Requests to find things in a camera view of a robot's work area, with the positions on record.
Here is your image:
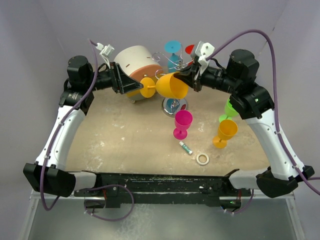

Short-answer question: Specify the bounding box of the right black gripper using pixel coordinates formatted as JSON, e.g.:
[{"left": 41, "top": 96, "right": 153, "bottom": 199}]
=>
[{"left": 174, "top": 58, "right": 240, "bottom": 94}]

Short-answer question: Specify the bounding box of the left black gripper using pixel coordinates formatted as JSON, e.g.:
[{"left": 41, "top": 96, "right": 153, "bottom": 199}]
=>
[{"left": 85, "top": 62, "right": 143, "bottom": 94}]

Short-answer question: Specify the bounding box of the orange wine glass front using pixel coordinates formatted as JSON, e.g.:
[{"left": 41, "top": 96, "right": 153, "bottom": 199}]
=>
[{"left": 139, "top": 72, "right": 189, "bottom": 99}]

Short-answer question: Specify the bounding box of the orange wine glass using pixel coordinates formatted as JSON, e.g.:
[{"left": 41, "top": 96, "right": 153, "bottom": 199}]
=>
[
  {"left": 139, "top": 72, "right": 189, "bottom": 99},
  {"left": 212, "top": 119, "right": 238, "bottom": 149}
]

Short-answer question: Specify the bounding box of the red plastic wine glass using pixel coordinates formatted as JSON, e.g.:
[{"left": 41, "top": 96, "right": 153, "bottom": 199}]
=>
[{"left": 185, "top": 44, "right": 195, "bottom": 55}]

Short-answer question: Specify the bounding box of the blue plastic wine glass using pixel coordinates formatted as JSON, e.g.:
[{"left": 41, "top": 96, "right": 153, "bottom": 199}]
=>
[{"left": 164, "top": 40, "right": 182, "bottom": 73}]

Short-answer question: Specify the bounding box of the chrome wine glass rack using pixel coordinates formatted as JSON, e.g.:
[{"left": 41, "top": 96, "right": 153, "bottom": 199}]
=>
[{"left": 151, "top": 52, "right": 192, "bottom": 118}]

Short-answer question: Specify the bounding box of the pink plastic wine glass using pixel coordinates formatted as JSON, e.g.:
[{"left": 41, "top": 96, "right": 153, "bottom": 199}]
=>
[{"left": 173, "top": 110, "right": 193, "bottom": 140}]

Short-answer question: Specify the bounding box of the green plastic wine glass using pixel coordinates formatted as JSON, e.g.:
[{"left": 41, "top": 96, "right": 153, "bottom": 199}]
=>
[{"left": 218, "top": 99, "right": 239, "bottom": 123}]

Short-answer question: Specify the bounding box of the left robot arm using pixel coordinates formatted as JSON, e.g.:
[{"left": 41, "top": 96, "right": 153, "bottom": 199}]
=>
[{"left": 23, "top": 55, "right": 143, "bottom": 197}]

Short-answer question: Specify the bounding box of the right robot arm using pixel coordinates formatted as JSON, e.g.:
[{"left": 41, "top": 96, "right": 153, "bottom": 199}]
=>
[{"left": 173, "top": 49, "right": 315, "bottom": 198}]

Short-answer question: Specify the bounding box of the small white green tube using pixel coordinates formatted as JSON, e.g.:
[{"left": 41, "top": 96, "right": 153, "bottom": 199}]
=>
[{"left": 179, "top": 141, "right": 193, "bottom": 155}]

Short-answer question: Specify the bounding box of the white tape roll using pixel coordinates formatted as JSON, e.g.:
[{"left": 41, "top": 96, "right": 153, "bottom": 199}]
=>
[{"left": 196, "top": 153, "right": 210, "bottom": 166}]

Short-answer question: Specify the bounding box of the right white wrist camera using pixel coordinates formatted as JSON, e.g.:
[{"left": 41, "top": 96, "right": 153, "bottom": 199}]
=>
[{"left": 190, "top": 41, "right": 215, "bottom": 76}]

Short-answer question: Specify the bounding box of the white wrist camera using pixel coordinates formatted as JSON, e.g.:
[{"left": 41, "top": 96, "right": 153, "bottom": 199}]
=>
[
  {"left": 95, "top": 42, "right": 115, "bottom": 68},
  {"left": 190, "top": 41, "right": 215, "bottom": 76}
]

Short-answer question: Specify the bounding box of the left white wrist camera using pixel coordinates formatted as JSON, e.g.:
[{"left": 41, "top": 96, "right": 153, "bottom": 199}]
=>
[{"left": 95, "top": 42, "right": 115, "bottom": 68}]

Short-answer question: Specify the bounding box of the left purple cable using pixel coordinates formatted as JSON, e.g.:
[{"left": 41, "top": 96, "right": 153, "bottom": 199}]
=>
[{"left": 39, "top": 38, "right": 99, "bottom": 211}]

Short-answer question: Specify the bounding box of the purple cable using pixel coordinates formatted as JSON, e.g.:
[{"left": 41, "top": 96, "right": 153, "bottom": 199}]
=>
[
  {"left": 39, "top": 38, "right": 99, "bottom": 211},
  {"left": 206, "top": 29, "right": 320, "bottom": 215}
]

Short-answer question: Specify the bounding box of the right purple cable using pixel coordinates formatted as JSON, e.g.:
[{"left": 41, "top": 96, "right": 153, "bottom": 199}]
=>
[{"left": 206, "top": 29, "right": 320, "bottom": 215}]

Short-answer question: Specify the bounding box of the black base frame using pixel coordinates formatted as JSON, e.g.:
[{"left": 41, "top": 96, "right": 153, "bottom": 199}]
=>
[{"left": 74, "top": 172, "right": 251, "bottom": 209}]

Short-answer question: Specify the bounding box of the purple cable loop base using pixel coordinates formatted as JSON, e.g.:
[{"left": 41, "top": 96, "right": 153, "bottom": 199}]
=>
[{"left": 84, "top": 184, "right": 137, "bottom": 222}]

